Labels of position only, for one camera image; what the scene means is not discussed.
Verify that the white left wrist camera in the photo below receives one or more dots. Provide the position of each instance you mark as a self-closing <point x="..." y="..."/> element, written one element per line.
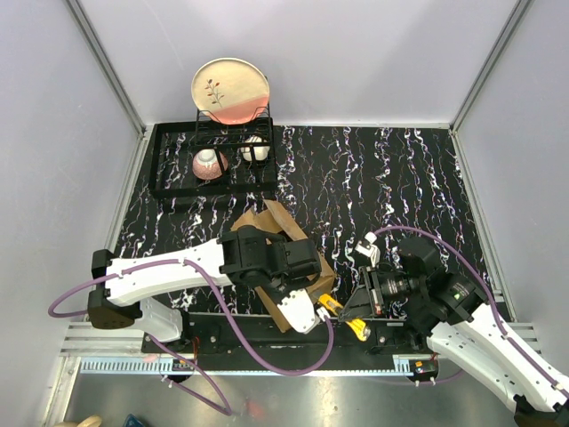
<point x="300" y="312"/>

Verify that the pink patterned bowl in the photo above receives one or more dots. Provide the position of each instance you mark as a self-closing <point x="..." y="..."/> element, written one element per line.
<point x="208" y="164"/>

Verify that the black wire dish rack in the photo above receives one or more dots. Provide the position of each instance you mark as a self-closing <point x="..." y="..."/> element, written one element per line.
<point x="175" y="144"/>

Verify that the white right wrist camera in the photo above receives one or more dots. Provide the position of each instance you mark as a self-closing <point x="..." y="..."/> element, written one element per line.
<point x="368" y="248"/>

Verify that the yellow utility knife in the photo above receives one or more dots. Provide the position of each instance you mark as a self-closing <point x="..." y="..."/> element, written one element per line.
<point x="361" y="330"/>

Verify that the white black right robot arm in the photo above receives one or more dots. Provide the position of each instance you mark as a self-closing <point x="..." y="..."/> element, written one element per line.
<point x="456" y="320"/>

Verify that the beige pink floral plate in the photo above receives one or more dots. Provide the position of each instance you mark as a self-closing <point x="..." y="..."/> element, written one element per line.
<point x="230" y="91"/>

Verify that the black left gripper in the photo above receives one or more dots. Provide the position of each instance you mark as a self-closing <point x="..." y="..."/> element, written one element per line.
<point x="298" y="285"/>

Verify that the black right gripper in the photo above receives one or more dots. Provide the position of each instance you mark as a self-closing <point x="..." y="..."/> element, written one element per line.
<point x="360" y="304"/>

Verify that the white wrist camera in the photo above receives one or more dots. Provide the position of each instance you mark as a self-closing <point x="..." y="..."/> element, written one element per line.
<point x="300" y="312"/>
<point x="368" y="248"/>

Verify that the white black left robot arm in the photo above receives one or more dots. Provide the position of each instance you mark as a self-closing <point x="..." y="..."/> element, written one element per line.
<point x="280" y="266"/>

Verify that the dark blue tray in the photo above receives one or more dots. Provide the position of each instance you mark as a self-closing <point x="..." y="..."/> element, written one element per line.
<point x="132" y="421"/>

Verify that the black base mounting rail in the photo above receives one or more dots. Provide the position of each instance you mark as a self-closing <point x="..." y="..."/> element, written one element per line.
<point x="211" y="334"/>

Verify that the small white cup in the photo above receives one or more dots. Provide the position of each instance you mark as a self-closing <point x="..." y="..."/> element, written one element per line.
<point x="250" y="152"/>

